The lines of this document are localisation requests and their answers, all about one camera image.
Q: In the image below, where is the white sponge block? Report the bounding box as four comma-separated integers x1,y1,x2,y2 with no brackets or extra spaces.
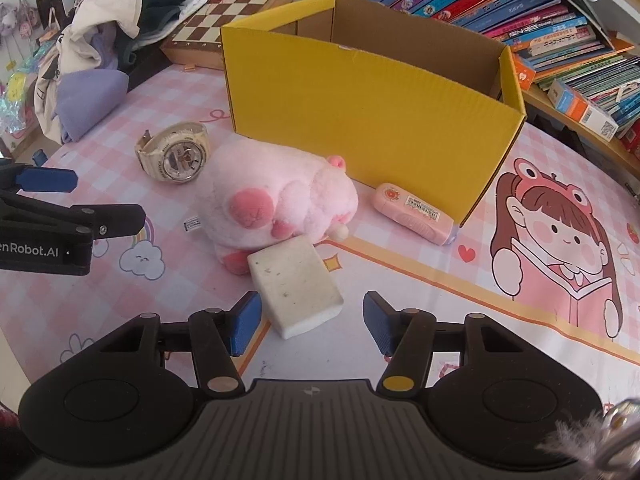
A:
247,235,344,339

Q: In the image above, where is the cream wrist watch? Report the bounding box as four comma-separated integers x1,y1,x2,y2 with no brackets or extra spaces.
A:
134,122,212,183

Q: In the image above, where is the pink eraser case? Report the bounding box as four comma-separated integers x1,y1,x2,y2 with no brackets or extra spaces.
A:
373,183,458,246

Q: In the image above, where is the pink plush pig toy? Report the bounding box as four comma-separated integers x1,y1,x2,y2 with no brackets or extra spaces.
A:
195,138,358,275

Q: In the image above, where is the pile of clothes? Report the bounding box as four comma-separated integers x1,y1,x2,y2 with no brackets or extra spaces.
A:
34,0,207,145

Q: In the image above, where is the wooden chess board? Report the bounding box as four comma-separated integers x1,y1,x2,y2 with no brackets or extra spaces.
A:
160,0,294,70

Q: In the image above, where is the yellow cardboard box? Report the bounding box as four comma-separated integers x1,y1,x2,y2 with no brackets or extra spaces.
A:
221,0,526,223

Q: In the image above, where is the orange white usmile box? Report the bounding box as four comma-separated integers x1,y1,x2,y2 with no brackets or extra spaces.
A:
512,53,536,90

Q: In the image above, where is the row of leaning books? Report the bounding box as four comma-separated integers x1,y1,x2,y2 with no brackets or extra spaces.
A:
371,0,639,128

